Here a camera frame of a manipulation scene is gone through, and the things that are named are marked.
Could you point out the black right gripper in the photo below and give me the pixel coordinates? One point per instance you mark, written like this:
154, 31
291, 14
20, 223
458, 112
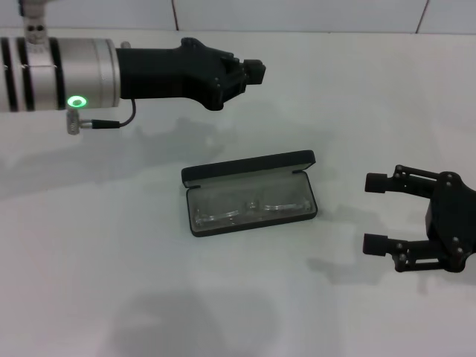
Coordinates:
451, 219

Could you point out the black glasses case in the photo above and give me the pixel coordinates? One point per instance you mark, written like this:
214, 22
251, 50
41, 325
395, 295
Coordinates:
253, 163

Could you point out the grey left wrist connector stub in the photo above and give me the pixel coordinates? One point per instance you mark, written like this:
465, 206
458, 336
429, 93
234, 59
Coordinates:
125, 45

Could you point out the clear white glasses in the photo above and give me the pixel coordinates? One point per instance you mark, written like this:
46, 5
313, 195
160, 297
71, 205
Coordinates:
223, 215

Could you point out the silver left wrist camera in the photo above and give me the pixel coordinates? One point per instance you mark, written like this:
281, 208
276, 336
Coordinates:
34, 29

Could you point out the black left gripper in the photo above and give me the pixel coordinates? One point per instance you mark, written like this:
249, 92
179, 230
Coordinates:
160, 72

